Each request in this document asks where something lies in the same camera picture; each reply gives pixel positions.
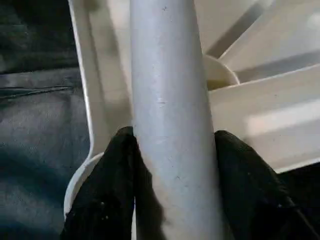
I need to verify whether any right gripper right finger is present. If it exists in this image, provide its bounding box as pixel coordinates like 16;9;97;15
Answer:
213;129;320;240

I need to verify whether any white plastic table leg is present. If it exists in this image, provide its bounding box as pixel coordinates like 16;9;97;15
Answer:
129;0;236;240

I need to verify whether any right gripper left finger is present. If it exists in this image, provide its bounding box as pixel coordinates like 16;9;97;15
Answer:
59;126;166;240

